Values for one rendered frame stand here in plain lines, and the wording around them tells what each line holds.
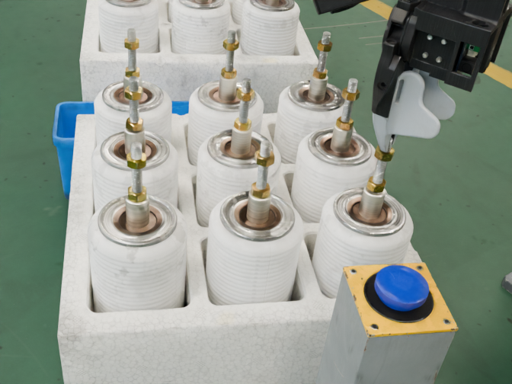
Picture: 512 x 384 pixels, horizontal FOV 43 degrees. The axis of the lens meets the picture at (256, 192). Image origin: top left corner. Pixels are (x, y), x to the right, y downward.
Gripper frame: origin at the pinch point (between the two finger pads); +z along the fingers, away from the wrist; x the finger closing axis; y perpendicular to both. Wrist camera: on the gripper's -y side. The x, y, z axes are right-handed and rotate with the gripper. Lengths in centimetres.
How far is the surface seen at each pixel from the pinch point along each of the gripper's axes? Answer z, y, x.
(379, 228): 9.2, 2.7, -2.0
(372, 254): 10.9, 3.1, -4.1
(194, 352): 20.4, -8.1, -18.0
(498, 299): 34.7, 15.7, 24.8
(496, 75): 35, -5, 97
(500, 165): 35, 6, 60
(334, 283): 16.3, 0.2, -4.8
